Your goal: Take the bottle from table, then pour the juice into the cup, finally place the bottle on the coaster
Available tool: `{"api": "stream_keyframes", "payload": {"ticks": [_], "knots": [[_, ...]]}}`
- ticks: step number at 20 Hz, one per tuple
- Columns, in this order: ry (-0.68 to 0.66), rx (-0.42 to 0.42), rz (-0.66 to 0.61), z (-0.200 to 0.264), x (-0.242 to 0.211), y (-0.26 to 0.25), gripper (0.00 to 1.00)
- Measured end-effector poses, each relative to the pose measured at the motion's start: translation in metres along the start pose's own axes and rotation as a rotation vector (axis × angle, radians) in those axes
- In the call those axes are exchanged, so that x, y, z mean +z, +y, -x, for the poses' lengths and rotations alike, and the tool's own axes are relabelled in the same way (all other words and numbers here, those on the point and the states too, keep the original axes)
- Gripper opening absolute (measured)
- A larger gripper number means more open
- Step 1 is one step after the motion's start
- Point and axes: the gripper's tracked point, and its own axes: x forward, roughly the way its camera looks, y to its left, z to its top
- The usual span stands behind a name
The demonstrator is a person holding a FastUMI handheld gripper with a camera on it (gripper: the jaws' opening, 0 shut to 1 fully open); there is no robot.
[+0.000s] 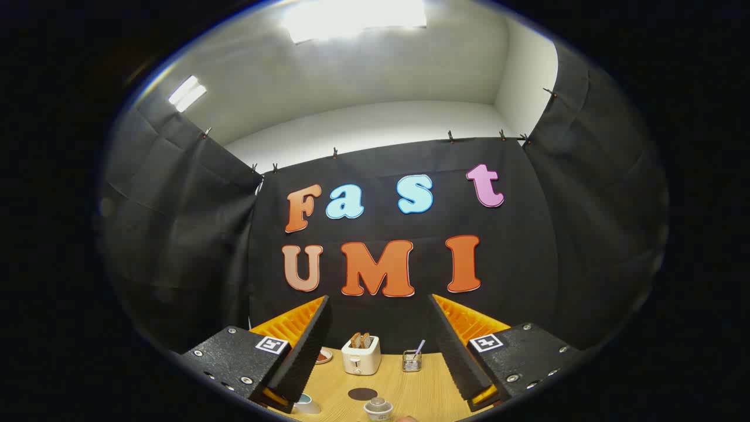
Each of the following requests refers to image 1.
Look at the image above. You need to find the white toaster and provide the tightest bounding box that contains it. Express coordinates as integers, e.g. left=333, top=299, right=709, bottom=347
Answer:
left=341, top=335, right=382, bottom=376

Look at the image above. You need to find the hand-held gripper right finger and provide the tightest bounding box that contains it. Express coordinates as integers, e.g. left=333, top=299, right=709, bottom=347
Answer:
left=428, top=293, right=584, bottom=413

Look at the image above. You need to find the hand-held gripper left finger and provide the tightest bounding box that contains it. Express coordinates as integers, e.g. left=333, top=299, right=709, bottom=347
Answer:
left=176, top=295, right=333, bottom=414

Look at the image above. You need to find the clear juice bottle white label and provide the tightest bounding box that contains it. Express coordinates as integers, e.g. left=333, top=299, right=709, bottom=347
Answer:
left=363, top=397, right=394, bottom=422

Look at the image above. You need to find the white cup with handle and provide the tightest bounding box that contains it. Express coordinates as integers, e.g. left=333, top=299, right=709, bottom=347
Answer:
left=293, top=393, right=322, bottom=416

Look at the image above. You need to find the large ceiling light panel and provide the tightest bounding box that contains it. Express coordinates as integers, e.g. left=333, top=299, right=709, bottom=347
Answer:
left=281, top=0, right=428, bottom=45

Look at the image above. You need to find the small ceiling light panel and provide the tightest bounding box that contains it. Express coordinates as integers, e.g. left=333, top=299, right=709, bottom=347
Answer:
left=168, top=75, right=207, bottom=113

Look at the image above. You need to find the wooden table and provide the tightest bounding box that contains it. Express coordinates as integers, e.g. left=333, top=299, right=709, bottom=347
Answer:
left=281, top=346, right=493, bottom=422

